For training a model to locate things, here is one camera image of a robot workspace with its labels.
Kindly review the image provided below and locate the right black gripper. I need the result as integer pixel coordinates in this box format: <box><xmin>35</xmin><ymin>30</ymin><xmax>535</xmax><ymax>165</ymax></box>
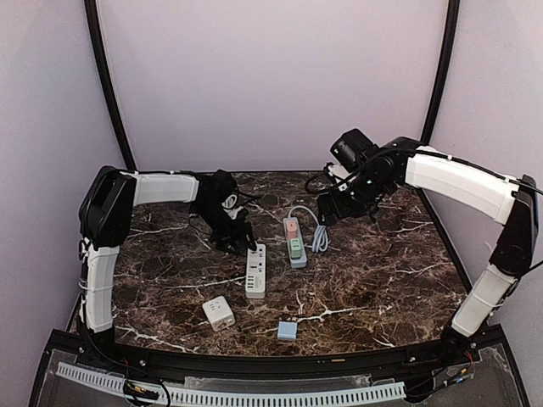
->
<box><xmin>318</xmin><ymin>170</ymin><xmax>392</xmax><ymax>226</ymax></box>

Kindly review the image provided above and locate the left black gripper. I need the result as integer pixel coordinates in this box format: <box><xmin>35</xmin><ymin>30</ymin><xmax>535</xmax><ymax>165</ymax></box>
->
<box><xmin>191</xmin><ymin>202</ymin><xmax>255</xmax><ymax>256</ymax></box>

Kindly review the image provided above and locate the white power strip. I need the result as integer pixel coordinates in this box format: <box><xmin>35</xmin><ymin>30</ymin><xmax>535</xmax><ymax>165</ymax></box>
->
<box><xmin>245</xmin><ymin>243</ymin><xmax>266</xmax><ymax>299</ymax></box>

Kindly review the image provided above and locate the blue-grey power strip cable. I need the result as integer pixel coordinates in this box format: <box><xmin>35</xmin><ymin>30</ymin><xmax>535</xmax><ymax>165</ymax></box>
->
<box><xmin>288</xmin><ymin>205</ymin><xmax>332</xmax><ymax>254</ymax></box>

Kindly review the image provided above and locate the pink plug adapter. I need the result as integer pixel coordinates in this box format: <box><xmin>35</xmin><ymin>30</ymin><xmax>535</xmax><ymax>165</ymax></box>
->
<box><xmin>285</xmin><ymin>219</ymin><xmax>298</xmax><ymax>240</ymax></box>

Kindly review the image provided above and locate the green plug adapter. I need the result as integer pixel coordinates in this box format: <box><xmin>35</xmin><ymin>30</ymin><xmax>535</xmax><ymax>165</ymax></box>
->
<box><xmin>288</xmin><ymin>238</ymin><xmax>303</xmax><ymax>260</ymax></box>

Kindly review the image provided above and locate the blue-grey power strip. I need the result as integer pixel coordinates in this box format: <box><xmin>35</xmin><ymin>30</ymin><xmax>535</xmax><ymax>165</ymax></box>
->
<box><xmin>283</xmin><ymin>217</ymin><xmax>307</xmax><ymax>269</ymax></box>

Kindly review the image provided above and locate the white cube socket adapter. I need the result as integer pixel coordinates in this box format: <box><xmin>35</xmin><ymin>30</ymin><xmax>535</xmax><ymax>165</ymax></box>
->
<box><xmin>202</xmin><ymin>296</ymin><xmax>235</xmax><ymax>332</ymax></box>

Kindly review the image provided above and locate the blue plug adapter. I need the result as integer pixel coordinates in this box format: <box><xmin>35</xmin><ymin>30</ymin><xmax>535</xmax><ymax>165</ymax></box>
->
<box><xmin>277</xmin><ymin>321</ymin><xmax>298</xmax><ymax>341</ymax></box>

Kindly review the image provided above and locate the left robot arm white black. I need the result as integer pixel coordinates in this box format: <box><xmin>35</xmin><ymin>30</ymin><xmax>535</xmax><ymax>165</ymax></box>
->
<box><xmin>78</xmin><ymin>165</ymin><xmax>256</xmax><ymax>333</ymax></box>

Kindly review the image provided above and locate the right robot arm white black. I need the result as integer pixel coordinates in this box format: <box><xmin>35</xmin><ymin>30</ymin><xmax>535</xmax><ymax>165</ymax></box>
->
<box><xmin>316</xmin><ymin>129</ymin><xmax>542</xmax><ymax>337</ymax></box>

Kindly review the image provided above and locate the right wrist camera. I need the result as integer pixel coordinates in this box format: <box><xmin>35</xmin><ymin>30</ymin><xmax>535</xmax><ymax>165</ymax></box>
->
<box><xmin>330</xmin><ymin>129</ymin><xmax>379</xmax><ymax>173</ymax></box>

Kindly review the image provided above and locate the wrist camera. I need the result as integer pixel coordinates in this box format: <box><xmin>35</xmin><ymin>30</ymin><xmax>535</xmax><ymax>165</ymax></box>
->
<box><xmin>211</xmin><ymin>170</ymin><xmax>238</xmax><ymax>204</ymax></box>
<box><xmin>330</xmin><ymin>129</ymin><xmax>379</xmax><ymax>173</ymax></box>

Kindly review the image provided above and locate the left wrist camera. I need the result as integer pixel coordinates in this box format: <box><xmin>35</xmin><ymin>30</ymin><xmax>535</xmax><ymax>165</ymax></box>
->
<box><xmin>211</xmin><ymin>170</ymin><xmax>238</xmax><ymax>204</ymax></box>

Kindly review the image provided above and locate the white slotted cable duct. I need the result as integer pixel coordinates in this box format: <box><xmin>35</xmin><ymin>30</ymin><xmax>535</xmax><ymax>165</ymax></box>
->
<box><xmin>56</xmin><ymin>361</ymin><xmax>406</xmax><ymax>407</ymax></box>

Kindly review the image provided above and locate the black front frame rail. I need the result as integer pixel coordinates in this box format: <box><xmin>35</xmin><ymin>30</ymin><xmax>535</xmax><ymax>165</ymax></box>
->
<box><xmin>50</xmin><ymin>328</ymin><xmax>484</xmax><ymax>382</ymax></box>

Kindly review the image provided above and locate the right black frame post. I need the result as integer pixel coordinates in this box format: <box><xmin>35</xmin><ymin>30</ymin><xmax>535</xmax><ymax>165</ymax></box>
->
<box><xmin>410</xmin><ymin>0</ymin><xmax>462</xmax><ymax>175</ymax></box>

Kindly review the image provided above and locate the black frame post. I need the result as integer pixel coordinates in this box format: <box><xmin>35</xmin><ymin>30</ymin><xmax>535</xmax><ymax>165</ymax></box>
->
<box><xmin>83</xmin><ymin>0</ymin><xmax>137</xmax><ymax>170</ymax></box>
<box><xmin>410</xmin><ymin>0</ymin><xmax>462</xmax><ymax>175</ymax></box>

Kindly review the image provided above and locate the left black frame post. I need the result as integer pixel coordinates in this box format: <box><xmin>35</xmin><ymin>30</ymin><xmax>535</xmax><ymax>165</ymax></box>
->
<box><xmin>83</xmin><ymin>0</ymin><xmax>137</xmax><ymax>170</ymax></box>

